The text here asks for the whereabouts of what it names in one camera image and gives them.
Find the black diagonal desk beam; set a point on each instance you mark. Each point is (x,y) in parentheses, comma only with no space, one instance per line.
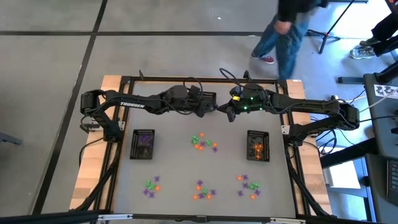
(348,153)

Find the person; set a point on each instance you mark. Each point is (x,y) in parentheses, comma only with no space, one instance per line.
(289,46)
(385,34)

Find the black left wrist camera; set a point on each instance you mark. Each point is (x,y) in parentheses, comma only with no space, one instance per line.
(194,91)

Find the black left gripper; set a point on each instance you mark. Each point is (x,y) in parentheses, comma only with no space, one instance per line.
(196,105)

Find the white power strip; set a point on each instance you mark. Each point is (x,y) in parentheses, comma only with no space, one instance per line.
(335,97)

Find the silver metal bracket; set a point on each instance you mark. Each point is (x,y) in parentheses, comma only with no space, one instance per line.
(287,221)
(115,217)

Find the white printed paper sheet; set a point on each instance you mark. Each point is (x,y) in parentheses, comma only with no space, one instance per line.
(385,91)

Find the grey floor object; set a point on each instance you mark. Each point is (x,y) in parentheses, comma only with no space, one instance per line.
(9,138)

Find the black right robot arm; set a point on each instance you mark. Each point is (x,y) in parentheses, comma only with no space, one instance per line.
(311,105)

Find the black keyboard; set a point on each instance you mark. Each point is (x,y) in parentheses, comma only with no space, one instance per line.
(393,183)

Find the black aluminium table frame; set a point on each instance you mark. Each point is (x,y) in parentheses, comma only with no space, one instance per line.
(155,79)

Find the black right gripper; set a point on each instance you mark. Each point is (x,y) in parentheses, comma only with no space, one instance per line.
(252,104)

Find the black floor bar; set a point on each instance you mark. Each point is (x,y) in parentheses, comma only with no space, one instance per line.
(351,80)

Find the small yellow label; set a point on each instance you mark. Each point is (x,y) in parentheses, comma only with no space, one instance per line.
(236,98)

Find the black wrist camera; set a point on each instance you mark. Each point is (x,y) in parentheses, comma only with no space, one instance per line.
(194,91)
(235,91)

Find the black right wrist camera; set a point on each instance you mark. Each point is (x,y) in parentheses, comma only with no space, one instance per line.
(235,91)

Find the black tripod stand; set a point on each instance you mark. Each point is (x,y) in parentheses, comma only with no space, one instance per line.
(325,35)

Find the grey desk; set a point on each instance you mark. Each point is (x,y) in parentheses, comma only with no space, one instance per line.
(379,124)

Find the black overhead rig beam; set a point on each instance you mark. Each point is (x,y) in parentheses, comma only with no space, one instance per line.
(46,217)

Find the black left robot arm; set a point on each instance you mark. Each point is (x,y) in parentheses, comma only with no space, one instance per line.
(130,104)

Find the wooden table side board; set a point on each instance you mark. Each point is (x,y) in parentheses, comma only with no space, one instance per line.
(314,180)
(90,174)

